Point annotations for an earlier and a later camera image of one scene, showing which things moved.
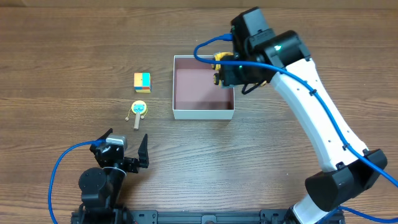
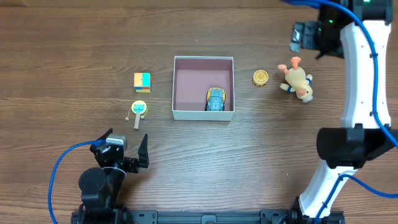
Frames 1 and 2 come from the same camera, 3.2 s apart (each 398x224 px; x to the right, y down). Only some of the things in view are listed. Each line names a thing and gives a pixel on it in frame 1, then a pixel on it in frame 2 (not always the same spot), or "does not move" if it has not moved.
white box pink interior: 196,96 does not move
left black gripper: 125,162 does not move
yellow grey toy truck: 217,67 → 216,98
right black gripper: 228,73 → 308,35
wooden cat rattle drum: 138,107 does not move
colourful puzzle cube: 142,82 does not move
